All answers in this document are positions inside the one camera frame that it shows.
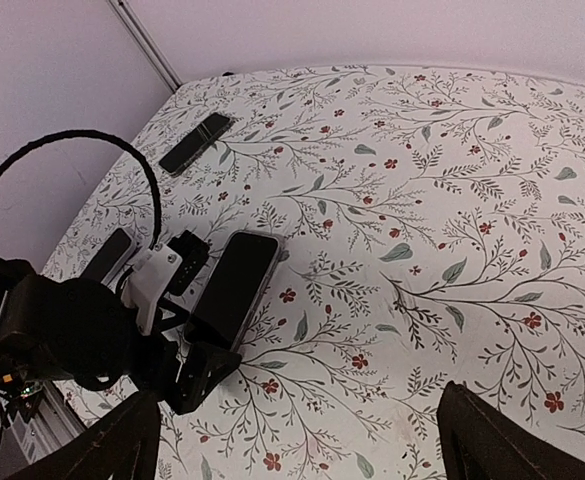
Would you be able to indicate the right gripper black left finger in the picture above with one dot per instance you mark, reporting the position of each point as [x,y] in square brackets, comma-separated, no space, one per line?
[121,445]

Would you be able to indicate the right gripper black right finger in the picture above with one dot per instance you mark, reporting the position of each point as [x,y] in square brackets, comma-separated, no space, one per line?
[479,442]

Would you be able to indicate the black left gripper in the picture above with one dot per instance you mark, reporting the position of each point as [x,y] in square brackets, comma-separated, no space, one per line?
[80,330]

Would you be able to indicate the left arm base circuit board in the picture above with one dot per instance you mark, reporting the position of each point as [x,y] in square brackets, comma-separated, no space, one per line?
[19,404]

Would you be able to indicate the black smartphone with white edge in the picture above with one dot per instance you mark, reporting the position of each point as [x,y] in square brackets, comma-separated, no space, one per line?
[111,257]

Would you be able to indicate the black smartphone far corner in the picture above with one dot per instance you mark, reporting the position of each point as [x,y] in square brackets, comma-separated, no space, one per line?
[195,143]

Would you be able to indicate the floral patterned table mat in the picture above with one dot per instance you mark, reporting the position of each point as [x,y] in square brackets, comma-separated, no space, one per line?
[434,231]

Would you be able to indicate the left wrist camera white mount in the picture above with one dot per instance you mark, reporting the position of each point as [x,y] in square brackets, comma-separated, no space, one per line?
[167,268]

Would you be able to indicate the left aluminium frame post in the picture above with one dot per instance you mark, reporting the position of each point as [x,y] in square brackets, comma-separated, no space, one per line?
[141,37]

